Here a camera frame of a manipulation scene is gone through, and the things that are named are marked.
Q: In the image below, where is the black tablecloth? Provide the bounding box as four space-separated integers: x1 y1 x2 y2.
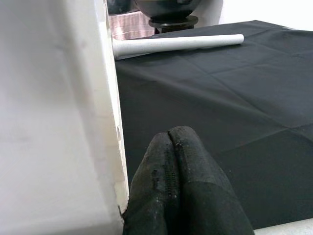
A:
113 19 313 231

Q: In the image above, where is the black bowl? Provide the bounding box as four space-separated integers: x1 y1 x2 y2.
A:
132 0 203 21

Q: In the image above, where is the white plastic table leg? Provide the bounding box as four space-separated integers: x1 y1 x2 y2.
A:
112 33 245 61

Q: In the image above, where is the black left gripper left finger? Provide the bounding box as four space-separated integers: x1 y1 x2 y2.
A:
122 132 183 235

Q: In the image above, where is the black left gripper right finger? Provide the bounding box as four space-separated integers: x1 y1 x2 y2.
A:
168 126 256 235

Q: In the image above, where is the white plastic children table top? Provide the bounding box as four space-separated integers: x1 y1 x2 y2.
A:
0 0 130 235

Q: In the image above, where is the beige cloth covered side table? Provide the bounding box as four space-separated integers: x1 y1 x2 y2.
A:
107 11 158 42

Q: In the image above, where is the dark crumpled bag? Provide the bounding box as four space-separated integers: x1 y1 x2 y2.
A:
107 0 138 15

